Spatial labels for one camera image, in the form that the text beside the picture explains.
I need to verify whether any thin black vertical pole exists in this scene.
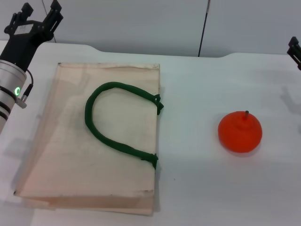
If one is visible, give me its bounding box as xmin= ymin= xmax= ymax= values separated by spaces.
xmin=197 ymin=0 xmax=211 ymax=58

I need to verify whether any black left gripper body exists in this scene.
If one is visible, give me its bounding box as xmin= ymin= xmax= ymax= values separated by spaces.
xmin=0 ymin=20 xmax=54 ymax=71

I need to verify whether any white handbag with green handles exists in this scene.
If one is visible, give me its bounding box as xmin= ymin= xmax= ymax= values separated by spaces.
xmin=13 ymin=62 xmax=164 ymax=216

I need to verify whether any orange fruit with stem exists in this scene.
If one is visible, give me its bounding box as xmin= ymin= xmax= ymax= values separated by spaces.
xmin=217 ymin=110 xmax=263 ymax=153

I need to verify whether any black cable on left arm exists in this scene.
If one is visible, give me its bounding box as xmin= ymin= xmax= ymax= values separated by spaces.
xmin=16 ymin=69 xmax=35 ymax=109

